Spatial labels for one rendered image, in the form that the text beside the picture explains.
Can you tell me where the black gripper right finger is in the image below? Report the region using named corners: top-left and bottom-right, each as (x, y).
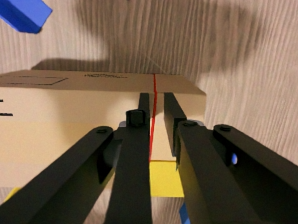
top-left (163, 92), bottom-right (298, 224)

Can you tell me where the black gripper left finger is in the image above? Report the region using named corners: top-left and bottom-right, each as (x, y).
top-left (0, 93), bottom-right (153, 224)

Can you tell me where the tan cardboard box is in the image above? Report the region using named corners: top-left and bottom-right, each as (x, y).
top-left (0, 70), bottom-right (207, 187)

